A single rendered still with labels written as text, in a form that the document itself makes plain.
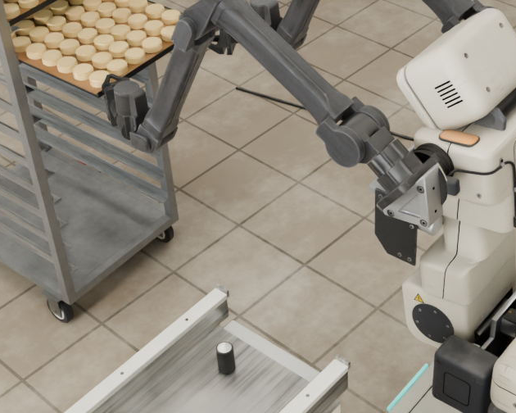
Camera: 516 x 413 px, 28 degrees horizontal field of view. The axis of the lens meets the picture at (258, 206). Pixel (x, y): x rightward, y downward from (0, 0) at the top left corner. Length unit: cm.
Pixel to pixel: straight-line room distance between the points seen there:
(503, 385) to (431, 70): 60
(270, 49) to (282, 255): 155
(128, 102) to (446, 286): 79
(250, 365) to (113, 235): 144
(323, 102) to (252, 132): 204
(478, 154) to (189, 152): 209
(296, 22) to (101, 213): 117
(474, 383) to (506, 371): 19
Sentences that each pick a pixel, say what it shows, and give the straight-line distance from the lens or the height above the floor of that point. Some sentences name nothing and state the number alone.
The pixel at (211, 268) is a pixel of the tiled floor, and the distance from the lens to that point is 334.
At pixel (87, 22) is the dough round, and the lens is 273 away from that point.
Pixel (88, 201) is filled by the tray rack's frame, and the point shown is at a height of 15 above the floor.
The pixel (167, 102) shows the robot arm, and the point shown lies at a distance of 217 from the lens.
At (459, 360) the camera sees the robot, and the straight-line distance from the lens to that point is 215.
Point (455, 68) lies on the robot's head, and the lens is 185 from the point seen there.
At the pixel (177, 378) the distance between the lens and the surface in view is 191.
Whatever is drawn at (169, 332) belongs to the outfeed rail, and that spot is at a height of 90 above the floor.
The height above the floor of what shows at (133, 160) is 32.
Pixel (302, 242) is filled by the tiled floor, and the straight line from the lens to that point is 340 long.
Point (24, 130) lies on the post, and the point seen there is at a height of 76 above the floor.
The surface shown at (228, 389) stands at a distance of 189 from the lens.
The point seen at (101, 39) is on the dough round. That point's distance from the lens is 263.
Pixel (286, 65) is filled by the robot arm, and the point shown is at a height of 127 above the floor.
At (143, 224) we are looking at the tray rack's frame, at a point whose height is 15.
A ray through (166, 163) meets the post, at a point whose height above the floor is 36.
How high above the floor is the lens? 228
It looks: 40 degrees down
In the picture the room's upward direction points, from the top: 5 degrees counter-clockwise
